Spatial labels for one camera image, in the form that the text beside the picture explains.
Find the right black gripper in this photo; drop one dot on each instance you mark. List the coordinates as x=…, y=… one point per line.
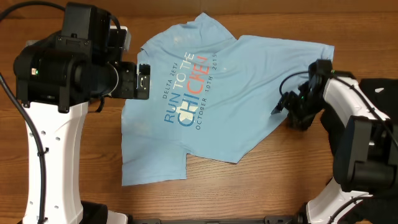
x=286, y=104

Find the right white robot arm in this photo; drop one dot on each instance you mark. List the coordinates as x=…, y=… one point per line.
x=363, y=142

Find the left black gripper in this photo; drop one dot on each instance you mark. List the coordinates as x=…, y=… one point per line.
x=127, y=72

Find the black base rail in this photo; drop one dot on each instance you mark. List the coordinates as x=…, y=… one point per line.
x=211, y=221

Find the black garment pile right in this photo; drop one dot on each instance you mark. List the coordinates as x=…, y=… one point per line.
x=373, y=102

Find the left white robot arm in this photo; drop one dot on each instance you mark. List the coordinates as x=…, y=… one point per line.
x=56, y=79

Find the light blue printed t-shirt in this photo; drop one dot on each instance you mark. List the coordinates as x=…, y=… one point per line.
x=212, y=95

